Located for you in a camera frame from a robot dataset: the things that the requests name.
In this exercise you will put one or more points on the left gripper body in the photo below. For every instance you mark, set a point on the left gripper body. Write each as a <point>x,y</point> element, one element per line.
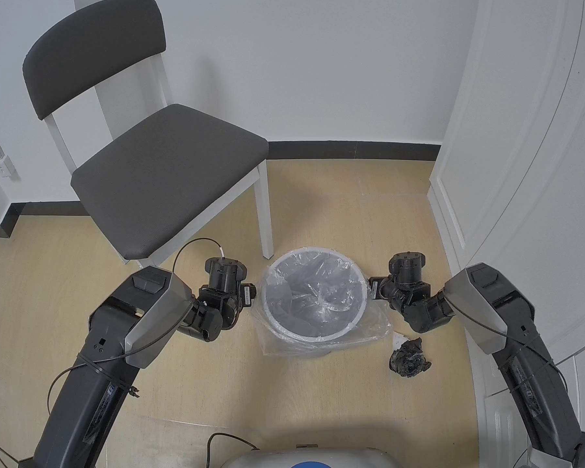
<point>249,295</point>

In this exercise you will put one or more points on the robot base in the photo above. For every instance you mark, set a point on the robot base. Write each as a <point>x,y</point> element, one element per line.
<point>273,458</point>

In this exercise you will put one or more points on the grey and white chair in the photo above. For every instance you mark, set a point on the grey and white chair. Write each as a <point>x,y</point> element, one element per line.
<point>165,164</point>

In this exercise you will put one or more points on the clear plastic bag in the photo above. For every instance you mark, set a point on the clear plastic bag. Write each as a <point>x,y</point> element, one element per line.
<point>375,324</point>

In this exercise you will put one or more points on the white printed wrapper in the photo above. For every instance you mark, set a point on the white printed wrapper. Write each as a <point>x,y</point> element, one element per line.
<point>398,340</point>

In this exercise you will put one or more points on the black plastic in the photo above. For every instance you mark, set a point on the black plastic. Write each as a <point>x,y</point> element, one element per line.
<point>409,361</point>

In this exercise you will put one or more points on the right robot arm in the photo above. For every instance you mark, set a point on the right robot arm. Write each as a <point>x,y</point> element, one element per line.
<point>492,310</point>

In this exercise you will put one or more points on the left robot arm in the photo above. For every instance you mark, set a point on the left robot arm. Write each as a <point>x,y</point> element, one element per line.
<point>126,320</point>

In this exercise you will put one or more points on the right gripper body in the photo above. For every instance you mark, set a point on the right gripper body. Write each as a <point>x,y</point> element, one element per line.
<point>378,289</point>

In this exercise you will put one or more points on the white wardrobe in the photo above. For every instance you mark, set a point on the white wardrobe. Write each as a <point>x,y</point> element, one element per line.
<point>516,115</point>

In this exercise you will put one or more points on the white trash bin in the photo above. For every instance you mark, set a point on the white trash bin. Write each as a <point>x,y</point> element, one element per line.
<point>321,335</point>

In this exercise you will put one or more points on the white wall socket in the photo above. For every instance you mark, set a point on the white wall socket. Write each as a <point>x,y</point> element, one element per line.
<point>6,168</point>

